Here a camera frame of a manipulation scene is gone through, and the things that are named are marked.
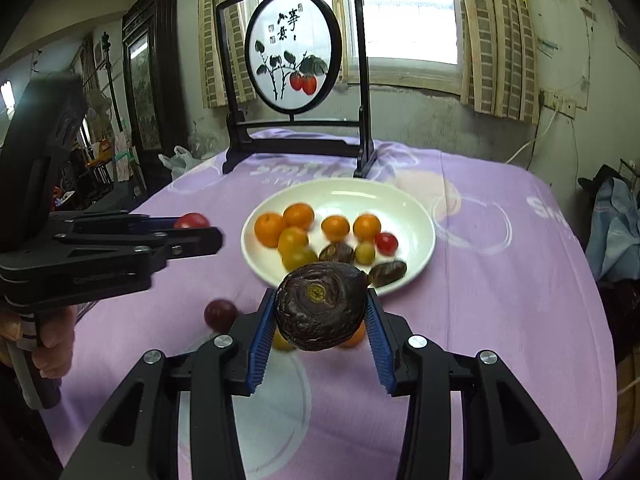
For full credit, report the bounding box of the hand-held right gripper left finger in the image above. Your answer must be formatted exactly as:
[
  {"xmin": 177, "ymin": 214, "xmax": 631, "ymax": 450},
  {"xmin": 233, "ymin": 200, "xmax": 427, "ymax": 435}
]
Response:
[{"xmin": 60, "ymin": 287, "xmax": 281, "ymax": 480}]

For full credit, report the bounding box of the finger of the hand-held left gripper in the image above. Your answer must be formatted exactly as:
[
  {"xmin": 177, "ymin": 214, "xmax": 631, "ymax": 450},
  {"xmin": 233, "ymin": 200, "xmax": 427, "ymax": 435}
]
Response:
[
  {"xmin": 50, "ymin": 212, "xmax": 176, "ymax": 233},
  {"xmin": 60, "ymin": 226, "xmax": 224, "ymax": 266}
]

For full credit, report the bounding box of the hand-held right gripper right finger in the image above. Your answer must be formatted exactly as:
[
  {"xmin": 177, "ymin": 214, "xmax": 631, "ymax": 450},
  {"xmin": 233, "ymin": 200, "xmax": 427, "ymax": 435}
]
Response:
[{"xmin": 364, "ymin": 287, "xmax": 583, "ymax": 480}]

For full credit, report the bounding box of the large orange tomato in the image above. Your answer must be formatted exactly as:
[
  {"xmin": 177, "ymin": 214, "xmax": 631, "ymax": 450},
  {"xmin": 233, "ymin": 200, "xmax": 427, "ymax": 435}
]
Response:
[{"xmin": 340, "ymin": 322, "xmax": 367, "ymax": 348}]

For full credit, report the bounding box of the dark red tomato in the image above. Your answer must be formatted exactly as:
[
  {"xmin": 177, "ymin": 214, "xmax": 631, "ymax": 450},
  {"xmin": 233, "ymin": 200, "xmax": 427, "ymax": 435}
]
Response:
[{"xmin": 203, "ymin": 299, "xmax": 240, "ymax": 332}]

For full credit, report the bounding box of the dark purple passion fruit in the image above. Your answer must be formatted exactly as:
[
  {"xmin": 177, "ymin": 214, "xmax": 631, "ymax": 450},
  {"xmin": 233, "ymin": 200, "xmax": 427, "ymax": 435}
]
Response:
[
  {"xmin": 367, "ymin": 260, "xmax": 408, "ymax": 288},
  {"xmin": 274, "ymin": 262, "xmax": 370, "ymax": 352},
  {"xmin": 318, "ymin": 242, "xmax": 356, "ymax": 264}
]

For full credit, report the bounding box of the green orange tomato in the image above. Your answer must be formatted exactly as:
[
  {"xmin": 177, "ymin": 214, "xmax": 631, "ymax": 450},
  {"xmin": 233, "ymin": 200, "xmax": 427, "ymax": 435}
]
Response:
[{"xmin": 281, "ymin": 247, "xmax": 319, "ymax": 271}]

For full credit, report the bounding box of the white oval plate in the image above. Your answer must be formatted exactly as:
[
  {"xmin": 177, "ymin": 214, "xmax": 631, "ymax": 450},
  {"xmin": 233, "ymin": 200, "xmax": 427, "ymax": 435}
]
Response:
[{"xmin": 241, "ymin": 178, "xmax": 436, "ymax": 297}]

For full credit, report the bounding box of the person's left hand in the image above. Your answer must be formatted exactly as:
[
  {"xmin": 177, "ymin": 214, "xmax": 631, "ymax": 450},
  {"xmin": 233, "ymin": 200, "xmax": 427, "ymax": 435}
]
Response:
[{"xmin": 0, "ymin": 305, "xmax": 76, "ymax": 378}]

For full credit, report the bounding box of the white plastic bag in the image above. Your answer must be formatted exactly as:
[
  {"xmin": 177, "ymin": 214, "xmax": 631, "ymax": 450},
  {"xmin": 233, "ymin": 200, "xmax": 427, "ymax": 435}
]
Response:
[{"xmin": 159, "ymin": 146, "xmax": 206, "ymax": 181}]

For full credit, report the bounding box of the white standing fan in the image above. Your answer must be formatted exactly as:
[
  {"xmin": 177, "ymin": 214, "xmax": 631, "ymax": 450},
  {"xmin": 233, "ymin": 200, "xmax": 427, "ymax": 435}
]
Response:
[{"xmin": 82, "ymin": 92, "xmax": 113, "ymax": 126}]

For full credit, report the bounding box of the purple printed tablecloth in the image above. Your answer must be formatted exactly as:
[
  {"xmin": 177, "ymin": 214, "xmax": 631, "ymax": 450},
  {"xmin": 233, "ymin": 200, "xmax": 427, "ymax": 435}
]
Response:
[{"xmin": 40, "ymin": 127, "xmax": 618, "ymax": 480}]

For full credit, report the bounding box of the dark wooden framed cabinet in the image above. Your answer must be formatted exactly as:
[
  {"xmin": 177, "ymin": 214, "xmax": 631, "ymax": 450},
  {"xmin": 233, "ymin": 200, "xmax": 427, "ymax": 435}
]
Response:
[{"xmin": 122, "ymin": 0, "xmax": 188, "ymax": 153}]

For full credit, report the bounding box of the black pole stand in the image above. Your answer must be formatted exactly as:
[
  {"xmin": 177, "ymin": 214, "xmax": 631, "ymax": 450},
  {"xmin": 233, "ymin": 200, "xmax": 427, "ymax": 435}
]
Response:
[{"xmin": 100, "ymin": 31, "xmax": 126, "ymax": 136}]

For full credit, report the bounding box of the beige checked curtain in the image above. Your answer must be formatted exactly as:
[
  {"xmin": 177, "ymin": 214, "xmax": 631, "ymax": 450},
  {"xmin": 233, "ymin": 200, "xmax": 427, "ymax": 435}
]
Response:
[
  {"xmin": 455, "ymin": 0, "xmax": 543, "ymax": 123},
  {"xmin": 198, "ymin": 0, "xmax": 256, "ymax": 108}
]

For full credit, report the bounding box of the round painted screen black stand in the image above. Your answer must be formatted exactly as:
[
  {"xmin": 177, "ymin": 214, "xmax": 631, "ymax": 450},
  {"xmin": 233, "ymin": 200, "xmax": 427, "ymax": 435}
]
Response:
[{"xmin": 216, "ymin": 0, "xmax": 376, "ymax": 179}]

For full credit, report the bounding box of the light blue cloth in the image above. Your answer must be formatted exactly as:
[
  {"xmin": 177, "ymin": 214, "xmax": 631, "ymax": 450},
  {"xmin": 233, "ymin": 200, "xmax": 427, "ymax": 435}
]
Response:
[{"xmin": 585, "ymin": 177, "xmax": 640, "ymax": 281}]

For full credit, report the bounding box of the black hat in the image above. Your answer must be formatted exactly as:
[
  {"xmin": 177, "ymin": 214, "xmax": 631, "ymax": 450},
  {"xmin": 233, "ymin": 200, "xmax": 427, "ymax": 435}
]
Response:
[{"xmin": 577, "ymin": 164, "xmax": 621, "ymax": 191}]

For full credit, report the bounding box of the window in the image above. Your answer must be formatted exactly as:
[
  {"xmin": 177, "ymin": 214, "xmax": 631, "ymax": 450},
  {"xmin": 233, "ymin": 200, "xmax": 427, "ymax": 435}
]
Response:
[{"xmin": 255, "ymin": 0, "xmax": 463, "ymax": 96}]

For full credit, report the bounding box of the white power cable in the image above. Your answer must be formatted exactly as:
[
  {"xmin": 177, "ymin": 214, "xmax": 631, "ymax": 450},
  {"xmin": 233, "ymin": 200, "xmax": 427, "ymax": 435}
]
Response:
[{"xmin": 502, "ymin": 107, "xmax": 558, "ymax": 166}]

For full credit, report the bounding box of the white wall socket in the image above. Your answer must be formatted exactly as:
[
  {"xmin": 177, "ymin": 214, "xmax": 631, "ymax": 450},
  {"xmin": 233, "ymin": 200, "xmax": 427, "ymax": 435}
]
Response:
[{"xmin": 540, "ymin": 89, "xmax": 577, "ymax": 120}]

